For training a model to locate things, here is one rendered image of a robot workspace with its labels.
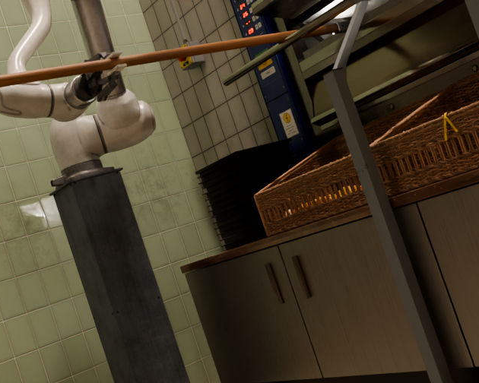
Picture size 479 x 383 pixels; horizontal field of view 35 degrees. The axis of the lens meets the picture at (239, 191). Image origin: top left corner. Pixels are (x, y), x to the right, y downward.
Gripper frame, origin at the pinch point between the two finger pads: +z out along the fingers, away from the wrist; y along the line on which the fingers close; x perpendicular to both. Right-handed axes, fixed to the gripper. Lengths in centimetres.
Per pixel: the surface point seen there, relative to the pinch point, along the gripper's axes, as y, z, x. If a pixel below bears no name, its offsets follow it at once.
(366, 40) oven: 6, 3, -99
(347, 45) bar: 17, 38, -49
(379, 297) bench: 86, 22, -44
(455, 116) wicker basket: 46, 63, -49
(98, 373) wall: 91, -122, -20
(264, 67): -5, -48, -96
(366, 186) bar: 55, 37, -39
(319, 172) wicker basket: 46, 8, -52
